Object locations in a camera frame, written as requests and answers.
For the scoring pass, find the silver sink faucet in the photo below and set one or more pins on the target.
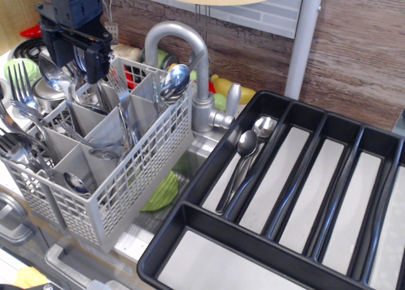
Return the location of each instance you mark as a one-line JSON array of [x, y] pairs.
[[205, 116]]

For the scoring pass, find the small spoon front compartment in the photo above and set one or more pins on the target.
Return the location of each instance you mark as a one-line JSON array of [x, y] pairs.
[[76, 185]]

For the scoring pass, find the steel fork middle compartment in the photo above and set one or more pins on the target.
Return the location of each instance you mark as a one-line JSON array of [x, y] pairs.
[[125, 101]]

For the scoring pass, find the steel fork lower left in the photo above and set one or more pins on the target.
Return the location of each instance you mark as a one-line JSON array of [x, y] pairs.
[[27, 151]]

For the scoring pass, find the black stove burner coil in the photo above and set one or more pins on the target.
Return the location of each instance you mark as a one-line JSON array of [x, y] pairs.
[[29, 49]]

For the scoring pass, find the green toy cabbage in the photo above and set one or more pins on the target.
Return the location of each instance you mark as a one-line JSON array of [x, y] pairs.
[[15, 66]]

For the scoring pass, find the grey plastic cutlery basket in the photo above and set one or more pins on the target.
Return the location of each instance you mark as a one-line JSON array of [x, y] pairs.
[[118, 189]]

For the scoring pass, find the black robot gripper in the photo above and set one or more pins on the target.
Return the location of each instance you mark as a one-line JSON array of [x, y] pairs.
[[70, 25]]

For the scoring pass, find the yellow toy vegetable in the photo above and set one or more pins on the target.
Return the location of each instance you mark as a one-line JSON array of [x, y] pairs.
[[222, 86]]

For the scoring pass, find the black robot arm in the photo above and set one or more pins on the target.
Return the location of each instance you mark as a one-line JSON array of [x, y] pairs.
[[72, 30]]

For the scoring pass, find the black cutlery tray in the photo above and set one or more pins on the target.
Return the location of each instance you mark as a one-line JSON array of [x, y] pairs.
[[321, 207]]

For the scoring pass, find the hanging metal spatula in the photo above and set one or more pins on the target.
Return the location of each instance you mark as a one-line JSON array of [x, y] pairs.
[[111, 26]]

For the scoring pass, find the steel spoon in tray front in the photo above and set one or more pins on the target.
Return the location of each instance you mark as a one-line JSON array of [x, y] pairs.
[[246, 146]]

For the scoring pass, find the steel fork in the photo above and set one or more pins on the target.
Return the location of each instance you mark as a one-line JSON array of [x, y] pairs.
[[25, 103], [27, 151]]

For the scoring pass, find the steel pot with lid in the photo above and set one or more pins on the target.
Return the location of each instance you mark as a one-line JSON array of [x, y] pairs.
[[47, 98]]

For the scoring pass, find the steel spoon in tray back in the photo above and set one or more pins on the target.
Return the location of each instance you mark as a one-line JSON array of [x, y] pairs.
[[263, 128]]

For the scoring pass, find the steel fork far left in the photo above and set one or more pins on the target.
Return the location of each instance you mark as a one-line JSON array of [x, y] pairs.
[[25, 103]]

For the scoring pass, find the green plastic leaf toy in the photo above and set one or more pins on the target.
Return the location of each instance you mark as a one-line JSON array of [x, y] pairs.
[[164, 194]]

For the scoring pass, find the red toy chili pepper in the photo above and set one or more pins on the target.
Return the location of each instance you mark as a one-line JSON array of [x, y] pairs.
[[33, 32]]

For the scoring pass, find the white metal pole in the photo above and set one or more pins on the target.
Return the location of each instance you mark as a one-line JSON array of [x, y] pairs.
[[302, 45]]

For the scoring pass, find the steel spoon near faucet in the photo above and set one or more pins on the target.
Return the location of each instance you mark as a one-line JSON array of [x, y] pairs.
[[171, 87]]

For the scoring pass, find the steel spoon in tray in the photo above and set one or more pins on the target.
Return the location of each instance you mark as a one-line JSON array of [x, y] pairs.
[[263, 128], [246, 146]]

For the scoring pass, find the large steel serving spoon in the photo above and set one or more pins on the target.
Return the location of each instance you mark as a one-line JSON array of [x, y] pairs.
[[60, 80]]

